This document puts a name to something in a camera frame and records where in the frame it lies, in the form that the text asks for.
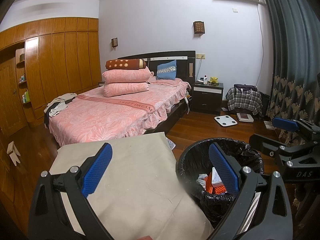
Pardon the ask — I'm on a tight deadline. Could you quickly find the yellow plush toy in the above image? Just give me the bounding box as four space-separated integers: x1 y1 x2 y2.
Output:
210 77 219 86

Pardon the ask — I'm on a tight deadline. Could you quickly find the lower pink pillow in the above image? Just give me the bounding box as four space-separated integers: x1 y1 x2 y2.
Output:
103 82 149 98

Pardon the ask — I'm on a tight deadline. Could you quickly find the blue cushion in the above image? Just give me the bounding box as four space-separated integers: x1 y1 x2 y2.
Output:
156 60 177 80

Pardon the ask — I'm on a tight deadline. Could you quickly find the wall socket plate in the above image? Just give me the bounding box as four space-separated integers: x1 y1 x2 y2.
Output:
196 54 206 60

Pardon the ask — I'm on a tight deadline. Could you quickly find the black nightstand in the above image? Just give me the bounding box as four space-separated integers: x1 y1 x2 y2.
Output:
191 82 223 115

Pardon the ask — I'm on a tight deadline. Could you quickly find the wall lamp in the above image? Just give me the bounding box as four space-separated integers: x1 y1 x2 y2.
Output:
193 21 205 35
111 37 118 48

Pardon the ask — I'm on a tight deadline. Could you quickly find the orange foam net sleeve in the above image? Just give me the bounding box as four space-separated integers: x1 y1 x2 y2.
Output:
205 174 227 194

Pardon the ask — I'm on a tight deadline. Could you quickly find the white bathroom scale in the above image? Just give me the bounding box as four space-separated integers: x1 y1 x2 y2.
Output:
214 115 238 127

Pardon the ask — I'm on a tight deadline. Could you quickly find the right wall lamp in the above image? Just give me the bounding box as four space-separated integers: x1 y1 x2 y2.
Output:
193 21 205 35

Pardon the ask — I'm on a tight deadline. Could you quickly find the small white stool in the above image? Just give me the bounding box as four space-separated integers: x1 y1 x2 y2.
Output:
7 141 21 166

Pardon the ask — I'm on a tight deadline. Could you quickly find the bed with pink cover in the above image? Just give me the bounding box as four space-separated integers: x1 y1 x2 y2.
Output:
48 78 190 146

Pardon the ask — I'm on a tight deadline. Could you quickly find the dark patterned curtain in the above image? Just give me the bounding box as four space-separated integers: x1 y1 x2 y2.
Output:
257 0 320 145

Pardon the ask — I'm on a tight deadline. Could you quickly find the clothes pile on bed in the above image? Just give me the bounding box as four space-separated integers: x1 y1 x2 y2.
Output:
43 93 77 128

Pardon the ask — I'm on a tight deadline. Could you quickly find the white blue cardboard box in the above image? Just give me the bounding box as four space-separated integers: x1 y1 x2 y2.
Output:
212 167 223 187

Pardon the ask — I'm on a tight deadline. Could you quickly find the wooden wardrobe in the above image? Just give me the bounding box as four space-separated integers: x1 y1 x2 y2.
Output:
1 17 101 137

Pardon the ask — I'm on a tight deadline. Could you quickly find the white lotion bottle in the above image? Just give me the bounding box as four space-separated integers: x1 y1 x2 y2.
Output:
203 75 208 85

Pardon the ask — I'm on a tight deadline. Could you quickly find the book on floor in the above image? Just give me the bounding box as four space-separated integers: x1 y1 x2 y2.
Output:
236 113 254 123

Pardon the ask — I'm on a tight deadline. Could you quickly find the blue plastic bag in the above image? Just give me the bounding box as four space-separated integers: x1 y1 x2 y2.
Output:
196 174 208 189

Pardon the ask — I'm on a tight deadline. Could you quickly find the plaid shirt on chair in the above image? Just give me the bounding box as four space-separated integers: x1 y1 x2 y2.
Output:
226 84 263 115

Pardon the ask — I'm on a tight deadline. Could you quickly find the brown dotted bolster pillow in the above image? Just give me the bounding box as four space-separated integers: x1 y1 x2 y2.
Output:
105 59 146 70

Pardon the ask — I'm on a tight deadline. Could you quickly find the left wall lamp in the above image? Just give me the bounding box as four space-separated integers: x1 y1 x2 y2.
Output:
111 37 118 48

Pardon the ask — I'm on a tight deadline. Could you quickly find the black headboard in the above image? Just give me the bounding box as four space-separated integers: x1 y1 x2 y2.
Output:
117 50 196 88

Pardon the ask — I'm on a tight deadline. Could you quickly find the black trash bin with liner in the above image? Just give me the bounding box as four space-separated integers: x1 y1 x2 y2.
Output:
176 138 264 227

